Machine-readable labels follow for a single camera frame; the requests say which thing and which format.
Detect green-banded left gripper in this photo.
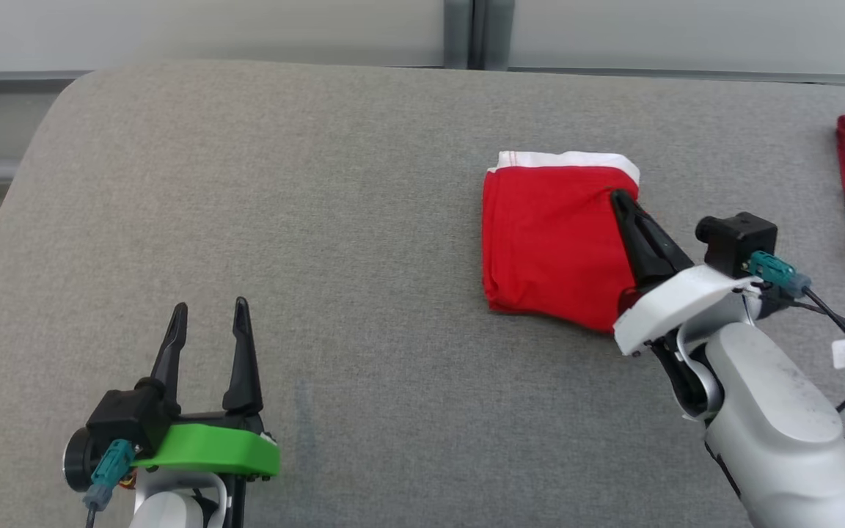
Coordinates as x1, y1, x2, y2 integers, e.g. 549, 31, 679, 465
132, 296, 282, 481

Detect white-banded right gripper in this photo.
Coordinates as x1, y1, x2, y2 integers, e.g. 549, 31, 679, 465
610, 189, 761, 358

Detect red shorts with white trim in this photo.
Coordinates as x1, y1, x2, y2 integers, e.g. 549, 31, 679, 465
481, 150, 643, 335

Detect teal right camera connector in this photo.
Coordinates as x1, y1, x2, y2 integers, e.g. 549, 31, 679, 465
749, 251, 812, 299

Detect teal camera connector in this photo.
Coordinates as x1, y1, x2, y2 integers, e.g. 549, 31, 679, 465
84, 439, 137, 512
749, 251, 812, 299

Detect teal left camera connector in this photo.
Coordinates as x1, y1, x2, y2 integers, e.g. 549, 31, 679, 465
84, 439, 137, 512

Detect grey partition post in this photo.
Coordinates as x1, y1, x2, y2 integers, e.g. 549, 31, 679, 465
443, 0, 475, 70
483, 0, 515, 72

